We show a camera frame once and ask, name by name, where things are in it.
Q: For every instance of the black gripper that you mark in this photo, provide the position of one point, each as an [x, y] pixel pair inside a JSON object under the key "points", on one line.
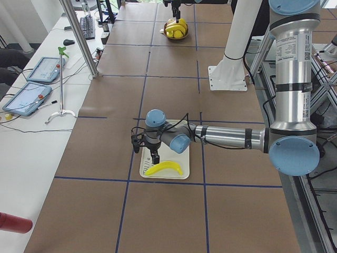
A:
{"points": [[176, 10], [153, 146]]}

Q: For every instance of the light yellow-green toy banana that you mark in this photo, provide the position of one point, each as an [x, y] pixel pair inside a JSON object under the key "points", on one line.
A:
{"points": [[164, 165]]}

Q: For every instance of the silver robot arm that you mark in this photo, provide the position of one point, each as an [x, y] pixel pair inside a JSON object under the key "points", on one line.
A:
{"points": [[188, 3], [290, 137]]}

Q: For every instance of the brown woven wicker basket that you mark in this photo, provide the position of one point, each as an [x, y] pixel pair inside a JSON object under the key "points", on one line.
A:
{"points": [[187, 31]]}

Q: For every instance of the long yellow toy banana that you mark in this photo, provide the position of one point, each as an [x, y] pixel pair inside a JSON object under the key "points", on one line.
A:
{"points": [[169, 30]]}

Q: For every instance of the orange yellow toy mango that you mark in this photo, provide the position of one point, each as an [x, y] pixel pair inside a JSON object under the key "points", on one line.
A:
{"points": [[177, 34]]}

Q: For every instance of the white rectangular bear tray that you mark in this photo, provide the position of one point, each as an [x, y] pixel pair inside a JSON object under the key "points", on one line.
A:
{"points": [[175, 140]]}

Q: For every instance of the black computer keyboard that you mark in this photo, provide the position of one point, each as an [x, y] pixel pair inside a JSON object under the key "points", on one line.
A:
{"points": [[88, 27]]}

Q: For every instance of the black computer mouse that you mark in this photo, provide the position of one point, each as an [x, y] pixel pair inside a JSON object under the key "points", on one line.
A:
{"points": [[68, 42]]}

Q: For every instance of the green tipped metal stand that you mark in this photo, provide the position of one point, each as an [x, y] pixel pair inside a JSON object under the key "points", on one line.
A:
{"points": [[62, 111]]}

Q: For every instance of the far teach pendant tablet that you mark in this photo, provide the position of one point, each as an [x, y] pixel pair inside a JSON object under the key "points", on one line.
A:
{"points": [[46, 70]]}

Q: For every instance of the teach pendant tablet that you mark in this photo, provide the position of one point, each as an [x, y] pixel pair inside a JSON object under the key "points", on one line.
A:
{"points": [[46, 70], [28, 99]]}

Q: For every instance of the near teach pendant tablet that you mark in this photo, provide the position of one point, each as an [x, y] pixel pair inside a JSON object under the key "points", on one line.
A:
{"points": [[28, 99]]}

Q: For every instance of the red cylinder bottle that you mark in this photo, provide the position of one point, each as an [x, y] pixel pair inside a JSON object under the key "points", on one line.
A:
{"points": [[16, 224]]}

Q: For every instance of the aluminium frame post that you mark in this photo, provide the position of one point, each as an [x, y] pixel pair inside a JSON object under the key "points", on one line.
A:
{"points": [[72, 18]]}

